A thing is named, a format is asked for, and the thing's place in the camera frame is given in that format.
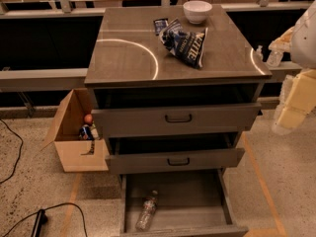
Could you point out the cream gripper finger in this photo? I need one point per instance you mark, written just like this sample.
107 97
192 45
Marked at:
297 100
282 43

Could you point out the clear plastic water bottle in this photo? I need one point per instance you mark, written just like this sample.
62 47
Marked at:
148 210

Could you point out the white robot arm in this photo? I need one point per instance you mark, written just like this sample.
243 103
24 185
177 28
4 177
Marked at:
303 42

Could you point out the large clear sanitizer bottle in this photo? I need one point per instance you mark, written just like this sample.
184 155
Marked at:
274 58

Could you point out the grey drawer cabinet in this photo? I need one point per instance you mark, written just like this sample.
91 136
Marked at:
171 100

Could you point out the grey top drawer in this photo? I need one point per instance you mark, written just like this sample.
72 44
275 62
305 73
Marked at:
180 120

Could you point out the grey drawer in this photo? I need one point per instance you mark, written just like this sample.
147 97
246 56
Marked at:
180 120
190 204
174 161

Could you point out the grey bottom drawer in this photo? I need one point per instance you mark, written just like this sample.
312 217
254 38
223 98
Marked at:
190 204

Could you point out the grey middle drawer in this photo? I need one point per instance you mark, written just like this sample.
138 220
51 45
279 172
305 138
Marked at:
174 161

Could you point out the white ceramic bowl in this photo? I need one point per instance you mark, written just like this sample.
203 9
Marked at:
196 11

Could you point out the blue kettle chips bag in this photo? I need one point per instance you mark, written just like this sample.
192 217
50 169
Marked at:
186 46

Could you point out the small dark blue packet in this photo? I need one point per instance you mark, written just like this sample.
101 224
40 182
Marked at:
159 25

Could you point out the orange fruit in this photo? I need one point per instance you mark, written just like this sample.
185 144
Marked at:
88 119

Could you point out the blue soda can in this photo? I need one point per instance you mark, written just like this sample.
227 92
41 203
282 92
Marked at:
85 133

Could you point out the cardboard box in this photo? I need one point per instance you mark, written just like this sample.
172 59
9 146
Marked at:
74 153

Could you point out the grey metal railing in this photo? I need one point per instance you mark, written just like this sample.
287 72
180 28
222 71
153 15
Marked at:
68 78

